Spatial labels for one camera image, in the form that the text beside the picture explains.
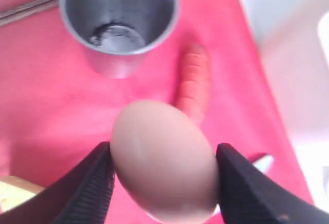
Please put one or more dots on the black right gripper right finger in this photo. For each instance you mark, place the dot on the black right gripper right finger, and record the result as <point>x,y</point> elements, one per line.
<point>246,195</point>

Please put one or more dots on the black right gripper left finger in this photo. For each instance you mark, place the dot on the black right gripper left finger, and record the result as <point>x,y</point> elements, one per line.
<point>82,195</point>

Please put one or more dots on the brown egg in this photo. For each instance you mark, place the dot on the brown egg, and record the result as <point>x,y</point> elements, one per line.
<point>165,162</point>

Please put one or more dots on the red toy shrimp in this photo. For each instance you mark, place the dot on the red toy shrimp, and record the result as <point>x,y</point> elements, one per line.
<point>194,84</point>

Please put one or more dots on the yellow cheese wedge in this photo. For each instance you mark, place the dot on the yellow cheese wedge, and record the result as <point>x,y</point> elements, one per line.
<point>15,191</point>

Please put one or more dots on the steel table knife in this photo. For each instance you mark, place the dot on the steel table knife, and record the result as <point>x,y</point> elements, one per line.
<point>263,162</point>

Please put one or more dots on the red table cloth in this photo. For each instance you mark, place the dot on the red table cloth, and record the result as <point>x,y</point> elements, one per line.
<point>55,109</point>

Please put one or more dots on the steel cup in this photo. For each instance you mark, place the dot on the steel cup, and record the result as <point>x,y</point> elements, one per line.
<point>117,34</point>

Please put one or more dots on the white perforated basket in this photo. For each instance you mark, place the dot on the white perforated basket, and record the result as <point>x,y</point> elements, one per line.
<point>322,40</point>

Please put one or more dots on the dark wooden chopstick right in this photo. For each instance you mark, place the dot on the dark wooden chopstick right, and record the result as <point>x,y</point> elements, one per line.
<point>28,12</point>

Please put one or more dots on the dark wooden chopstick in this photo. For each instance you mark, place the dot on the dark wooden chopstick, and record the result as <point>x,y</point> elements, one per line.
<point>28,12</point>
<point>23,7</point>

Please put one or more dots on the dark wooden chopstick left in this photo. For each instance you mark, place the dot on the dark wooden chopstick left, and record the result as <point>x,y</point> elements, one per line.
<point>23,7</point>

